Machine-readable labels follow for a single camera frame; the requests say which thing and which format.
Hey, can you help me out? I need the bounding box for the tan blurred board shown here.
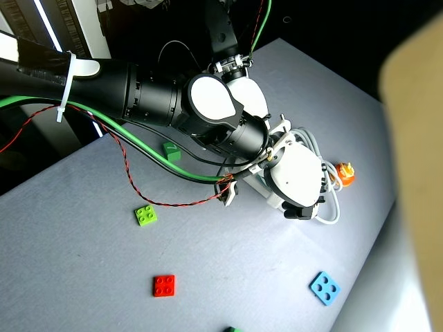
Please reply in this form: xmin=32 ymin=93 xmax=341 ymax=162
xmin=379 ymin=6 xmax=443 ymax=332

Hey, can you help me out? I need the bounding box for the red building plate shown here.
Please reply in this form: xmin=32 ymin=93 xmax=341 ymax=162
xmin=152 ymin=275 xmax=177 ymax=297

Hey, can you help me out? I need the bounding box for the orange round toy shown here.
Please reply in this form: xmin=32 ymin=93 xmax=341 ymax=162
xmin=334 ymin=161 xmax=356 ymax=187

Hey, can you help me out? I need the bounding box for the white cabinet panel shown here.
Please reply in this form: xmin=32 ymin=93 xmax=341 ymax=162
xmin=71 ymin=0 xmax=112 ymax=59

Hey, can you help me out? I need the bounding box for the light green building plate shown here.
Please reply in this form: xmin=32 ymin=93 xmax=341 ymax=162
xmin=134 ymin=204 xmax=158 ymax=228

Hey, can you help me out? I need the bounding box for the white zip tie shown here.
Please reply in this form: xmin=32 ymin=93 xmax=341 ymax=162
xmin=56 ymin=50 xmax=101 ymax=124

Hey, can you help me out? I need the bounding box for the red-black wire of arm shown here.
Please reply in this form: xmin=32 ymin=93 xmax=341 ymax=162
xmin=0 ymin=104 xmax=237 ymax=208
xmin=242 ymin=0 xmax=266 ymax=39

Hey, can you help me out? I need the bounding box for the thin black cable loop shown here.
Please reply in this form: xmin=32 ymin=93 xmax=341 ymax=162
xmin=157 ymin=40 xmax=201 ymax=70

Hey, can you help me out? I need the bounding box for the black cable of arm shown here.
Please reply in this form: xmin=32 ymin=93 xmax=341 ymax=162
xmin=69 ymin=103 xmax=222 ymax=183

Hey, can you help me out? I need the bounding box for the blue block with four holes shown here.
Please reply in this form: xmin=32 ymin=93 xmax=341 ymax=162
xmin=309 ymin=271 xmax=342 ymax=307

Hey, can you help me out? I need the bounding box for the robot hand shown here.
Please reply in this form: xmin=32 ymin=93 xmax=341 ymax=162
xmin=262 ymin=141 xmax=328 ymax=221
xmin=226 ymin=76 xmax=271 ymax=120

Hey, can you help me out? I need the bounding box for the green numbered cube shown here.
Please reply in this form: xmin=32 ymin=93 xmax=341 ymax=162
xmin=162 ymin=140 xmax=182 ymax=161

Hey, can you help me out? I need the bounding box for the grey table cloth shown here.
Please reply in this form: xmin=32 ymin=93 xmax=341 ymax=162
xmin=0 ymin=37 xmax=433 ymax=332

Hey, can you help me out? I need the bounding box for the green cable of arm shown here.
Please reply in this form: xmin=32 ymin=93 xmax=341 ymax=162
xmin=249 ymin=0 xmax=273 ymax=53
xmin=0 ymin=95 xmax=226 ymax=183

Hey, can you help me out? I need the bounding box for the grey coiled power cable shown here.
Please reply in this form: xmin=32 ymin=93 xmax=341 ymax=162
xmin=293 ymin=127 xmax=343 ymax=225

